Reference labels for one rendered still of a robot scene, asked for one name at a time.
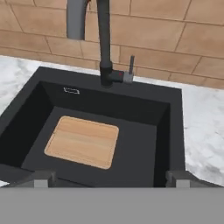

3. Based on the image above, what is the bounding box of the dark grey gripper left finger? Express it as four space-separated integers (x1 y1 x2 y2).
9 170 58 189

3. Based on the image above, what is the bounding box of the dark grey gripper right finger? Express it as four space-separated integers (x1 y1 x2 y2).
165 170 217 189

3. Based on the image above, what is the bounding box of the wooden cutting board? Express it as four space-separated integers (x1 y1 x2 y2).
43 115 120 170

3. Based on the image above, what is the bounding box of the black sink basin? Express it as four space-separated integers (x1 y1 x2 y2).
0 66 186 189

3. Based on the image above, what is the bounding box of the dark grey sink faucet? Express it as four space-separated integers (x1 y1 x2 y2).
66 0 125 88

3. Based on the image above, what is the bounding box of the grey faucet lever handle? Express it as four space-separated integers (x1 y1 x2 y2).
122 55 136 85

